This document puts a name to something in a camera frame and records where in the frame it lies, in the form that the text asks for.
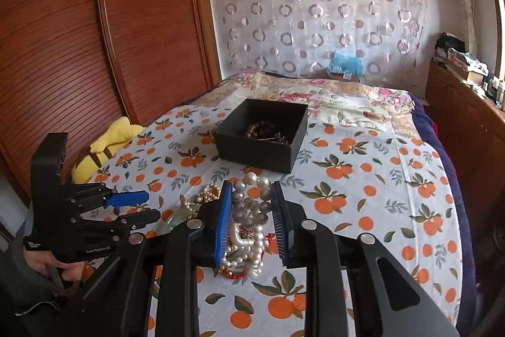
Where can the wooden headboard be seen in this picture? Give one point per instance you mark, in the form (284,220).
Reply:
(118,25)

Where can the row of toiletry bottles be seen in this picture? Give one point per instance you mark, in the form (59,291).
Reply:
(495,88)

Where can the dark purple blanket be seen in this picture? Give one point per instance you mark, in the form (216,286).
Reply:
(453,171)

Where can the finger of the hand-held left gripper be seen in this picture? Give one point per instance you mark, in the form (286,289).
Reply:
(138,219)
(128,199)

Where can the yellow plush toy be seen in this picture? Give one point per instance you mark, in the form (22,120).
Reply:
(106,147)

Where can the stack of books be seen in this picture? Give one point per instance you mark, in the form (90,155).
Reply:
(469,64)

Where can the person's left hand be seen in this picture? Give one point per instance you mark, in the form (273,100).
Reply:
(65,274)

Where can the person's left forearm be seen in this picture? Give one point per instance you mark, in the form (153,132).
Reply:
(23,297)

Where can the black jewelry box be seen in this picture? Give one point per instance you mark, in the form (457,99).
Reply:
(252,155)

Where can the floral quilt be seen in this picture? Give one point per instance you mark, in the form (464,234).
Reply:
(347,96)

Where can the wooden side cabinet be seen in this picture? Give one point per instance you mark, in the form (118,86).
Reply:
(465,123)

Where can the pale green jade bangle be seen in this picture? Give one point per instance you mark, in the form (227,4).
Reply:
(177,216)

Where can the circle pattern sheer curtain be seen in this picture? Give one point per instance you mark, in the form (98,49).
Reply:
(315,5)

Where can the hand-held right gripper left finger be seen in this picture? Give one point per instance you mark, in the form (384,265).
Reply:
(222,230)

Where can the window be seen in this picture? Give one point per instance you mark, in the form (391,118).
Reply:
(500,29)

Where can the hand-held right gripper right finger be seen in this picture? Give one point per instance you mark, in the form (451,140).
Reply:
(279,230)

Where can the black bag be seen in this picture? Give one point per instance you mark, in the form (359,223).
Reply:
(449,43)

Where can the orange fruit print bedsheet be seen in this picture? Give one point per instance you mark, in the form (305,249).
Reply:
(355,202)

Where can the blue plastic bag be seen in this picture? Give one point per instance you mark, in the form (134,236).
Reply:
(345,62)

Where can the small cardboard box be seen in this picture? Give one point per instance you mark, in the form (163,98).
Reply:
(343,77)

